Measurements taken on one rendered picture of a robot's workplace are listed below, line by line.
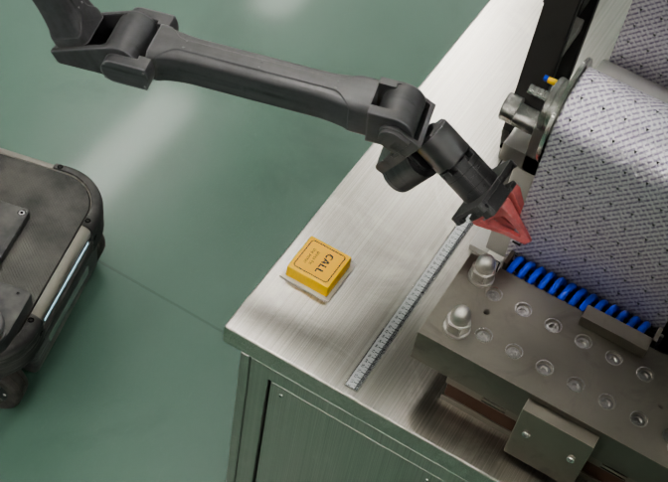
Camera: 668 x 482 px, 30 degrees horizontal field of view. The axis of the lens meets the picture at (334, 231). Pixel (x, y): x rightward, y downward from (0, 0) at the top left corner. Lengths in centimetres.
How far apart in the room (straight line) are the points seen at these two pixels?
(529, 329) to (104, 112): 181
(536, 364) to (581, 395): 7
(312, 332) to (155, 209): 133
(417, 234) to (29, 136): 152
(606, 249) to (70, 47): 77
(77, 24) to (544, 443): 83
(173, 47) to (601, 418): 74
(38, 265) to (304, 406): 99
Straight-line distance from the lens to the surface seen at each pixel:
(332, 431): 182
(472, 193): 167
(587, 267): 171
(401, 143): 162
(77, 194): 277
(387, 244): 188
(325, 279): 179
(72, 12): 172
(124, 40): 171
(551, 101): 160
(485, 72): 217
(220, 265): 295
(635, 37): 176
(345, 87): 164
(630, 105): 158
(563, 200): 164
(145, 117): 325
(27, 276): 264
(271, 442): 194
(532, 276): 172
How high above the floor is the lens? 236
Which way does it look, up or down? 51 degrees down
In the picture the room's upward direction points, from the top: 11 degrees clockwise
